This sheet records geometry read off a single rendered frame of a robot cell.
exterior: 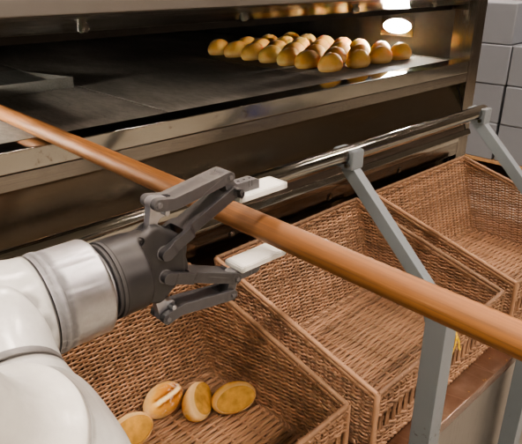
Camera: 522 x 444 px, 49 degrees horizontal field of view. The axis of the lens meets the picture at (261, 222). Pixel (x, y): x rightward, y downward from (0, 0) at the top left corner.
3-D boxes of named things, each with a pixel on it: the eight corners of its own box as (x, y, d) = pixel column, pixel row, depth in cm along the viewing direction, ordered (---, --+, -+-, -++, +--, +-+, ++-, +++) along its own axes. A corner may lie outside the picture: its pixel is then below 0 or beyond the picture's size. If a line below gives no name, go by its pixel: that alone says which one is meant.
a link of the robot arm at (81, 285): (24, 329, 53) (83, 305, 57) (69, 374, 47) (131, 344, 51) (7, 240, 50) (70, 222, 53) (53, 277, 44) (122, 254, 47)
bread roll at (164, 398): (167, 377, 127) (177, 368, 124) (184, 402, 126) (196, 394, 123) (132, 403, 120) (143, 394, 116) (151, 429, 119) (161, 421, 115)
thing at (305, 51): (203, 55, 209) (202, 39, 207) (293, 44, 239) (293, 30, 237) (330, 74, 169) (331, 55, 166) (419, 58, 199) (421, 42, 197)
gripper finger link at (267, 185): (222, 196, 62) (222, 189, 61) (269, 181, 66) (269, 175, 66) (241, 203, 60) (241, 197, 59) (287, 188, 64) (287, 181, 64)
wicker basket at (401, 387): (212, 353, 143) (208, 255, 132) (349, 276, 180) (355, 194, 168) (372, 462, 112) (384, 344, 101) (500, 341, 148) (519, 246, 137)
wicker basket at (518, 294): (361, 271, 182) (367, 190, 171) (451, 223, 218) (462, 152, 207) (509, 336, 150) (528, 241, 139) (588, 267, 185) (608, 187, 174)
